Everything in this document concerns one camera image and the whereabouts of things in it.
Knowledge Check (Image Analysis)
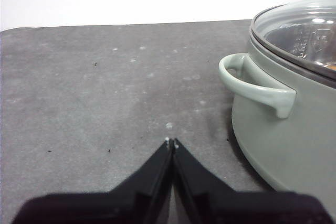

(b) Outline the pale green electric steamer pot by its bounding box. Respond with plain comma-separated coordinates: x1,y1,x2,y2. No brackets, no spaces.
218,34,336,193

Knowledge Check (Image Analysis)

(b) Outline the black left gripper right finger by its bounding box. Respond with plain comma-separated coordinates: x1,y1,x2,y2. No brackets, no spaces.
172,137,333,224

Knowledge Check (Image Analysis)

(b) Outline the glass lid with green knob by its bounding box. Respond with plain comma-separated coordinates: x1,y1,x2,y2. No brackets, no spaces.
249,0,336,90

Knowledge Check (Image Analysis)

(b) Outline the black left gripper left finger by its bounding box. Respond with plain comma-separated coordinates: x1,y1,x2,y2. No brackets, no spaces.
12,137,175,224

